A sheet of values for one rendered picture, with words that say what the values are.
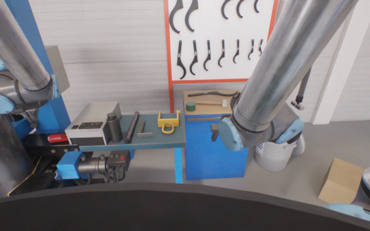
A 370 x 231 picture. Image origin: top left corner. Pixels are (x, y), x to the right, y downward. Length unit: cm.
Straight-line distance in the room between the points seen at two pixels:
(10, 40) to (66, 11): 252
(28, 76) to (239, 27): 259
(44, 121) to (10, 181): 48
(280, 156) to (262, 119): 219
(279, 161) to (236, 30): 182
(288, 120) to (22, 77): 79
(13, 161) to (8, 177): 9
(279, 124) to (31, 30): 148
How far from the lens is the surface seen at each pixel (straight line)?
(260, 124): 45
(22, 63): 72
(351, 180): 265
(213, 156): 224
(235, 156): 231
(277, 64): 36
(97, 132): 132
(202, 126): 197
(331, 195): 262
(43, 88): 82
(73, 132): 139
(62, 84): 213
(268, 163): 268
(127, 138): 130
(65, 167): 140
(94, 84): 326
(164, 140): 130
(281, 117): 56
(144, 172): 262
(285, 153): 260
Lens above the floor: 184
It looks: 29 degrees down
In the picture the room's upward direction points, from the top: 1 degrees counter-clockwise
